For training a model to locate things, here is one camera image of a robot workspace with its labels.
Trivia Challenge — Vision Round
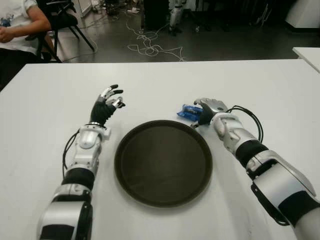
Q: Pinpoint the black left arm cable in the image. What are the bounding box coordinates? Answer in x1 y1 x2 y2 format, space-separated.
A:
62 132 81 176

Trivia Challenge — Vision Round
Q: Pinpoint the round dark brown tray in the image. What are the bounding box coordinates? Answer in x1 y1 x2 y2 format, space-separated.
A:
114 119 214 208

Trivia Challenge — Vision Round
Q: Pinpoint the neighbouring white table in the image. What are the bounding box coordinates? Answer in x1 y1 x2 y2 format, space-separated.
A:
292 46 320 73

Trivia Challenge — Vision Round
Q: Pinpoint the thick white floor cable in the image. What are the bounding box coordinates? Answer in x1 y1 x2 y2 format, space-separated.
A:
124 17 187 62

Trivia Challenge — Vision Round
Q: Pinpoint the thin grey floor cable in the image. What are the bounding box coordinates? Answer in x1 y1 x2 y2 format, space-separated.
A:
62 19 111 62

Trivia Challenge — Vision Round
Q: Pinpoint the black chair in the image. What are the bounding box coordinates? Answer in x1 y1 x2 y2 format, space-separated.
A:
24 31 63 63
37 0 97 52

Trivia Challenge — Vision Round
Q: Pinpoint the black cabinet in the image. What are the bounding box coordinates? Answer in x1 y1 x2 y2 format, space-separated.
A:
141 0 172 31

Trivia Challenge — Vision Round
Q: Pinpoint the seated person white shirt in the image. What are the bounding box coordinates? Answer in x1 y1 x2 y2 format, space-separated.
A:
0 0 52 87

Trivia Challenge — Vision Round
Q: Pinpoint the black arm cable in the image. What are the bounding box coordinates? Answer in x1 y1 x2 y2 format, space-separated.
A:
62 132 81 176
227 105 264 145

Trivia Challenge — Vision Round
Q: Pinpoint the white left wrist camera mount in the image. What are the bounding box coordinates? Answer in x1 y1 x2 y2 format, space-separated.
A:
99 127 112 140

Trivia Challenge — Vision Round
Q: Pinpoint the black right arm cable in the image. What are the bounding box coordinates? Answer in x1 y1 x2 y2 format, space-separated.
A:
227 105 264 145

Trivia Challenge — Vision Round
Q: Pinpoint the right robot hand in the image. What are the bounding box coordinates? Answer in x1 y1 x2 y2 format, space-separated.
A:
191 97 230 129

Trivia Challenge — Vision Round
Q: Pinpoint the grey metal stand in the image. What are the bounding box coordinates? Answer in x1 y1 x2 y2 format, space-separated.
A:
254 2 273 26

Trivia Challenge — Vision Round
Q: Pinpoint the blue Oreo packet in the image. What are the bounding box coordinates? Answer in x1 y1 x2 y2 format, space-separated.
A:
176 103 204 123

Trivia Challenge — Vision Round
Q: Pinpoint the white curved cabinet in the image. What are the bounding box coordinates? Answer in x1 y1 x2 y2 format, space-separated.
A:
284 0 320 33

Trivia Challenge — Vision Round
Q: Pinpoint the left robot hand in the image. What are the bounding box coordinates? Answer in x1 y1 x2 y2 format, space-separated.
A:
89 84 126 127

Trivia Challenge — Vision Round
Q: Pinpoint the white panel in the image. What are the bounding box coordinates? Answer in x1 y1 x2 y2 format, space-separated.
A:
74 0 95 18

